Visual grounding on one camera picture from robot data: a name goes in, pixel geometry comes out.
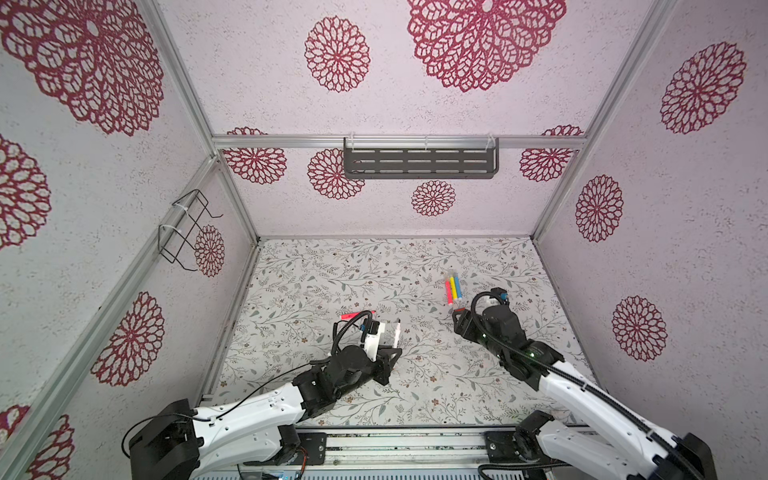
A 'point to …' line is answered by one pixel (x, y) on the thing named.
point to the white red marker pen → (397, 335)
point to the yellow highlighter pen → (453, 289)
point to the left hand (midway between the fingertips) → (398, 354)
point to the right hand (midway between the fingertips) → (461, 313)
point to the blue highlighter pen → (459, 290)
